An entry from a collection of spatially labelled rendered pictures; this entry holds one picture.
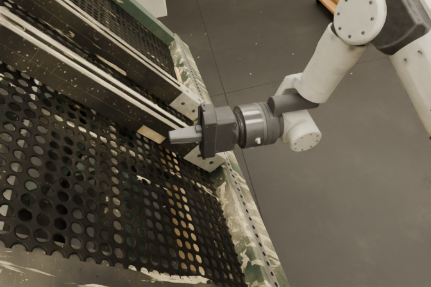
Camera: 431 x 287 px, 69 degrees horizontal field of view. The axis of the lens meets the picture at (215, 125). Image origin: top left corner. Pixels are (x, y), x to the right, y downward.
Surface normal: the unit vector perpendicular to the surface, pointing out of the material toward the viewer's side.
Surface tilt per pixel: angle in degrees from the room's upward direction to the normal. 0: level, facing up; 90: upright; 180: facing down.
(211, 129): 90
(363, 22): 69
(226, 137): 90
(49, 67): 90
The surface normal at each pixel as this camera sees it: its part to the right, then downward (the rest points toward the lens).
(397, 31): -0.86, 0.16
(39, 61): 0.26, 0.65
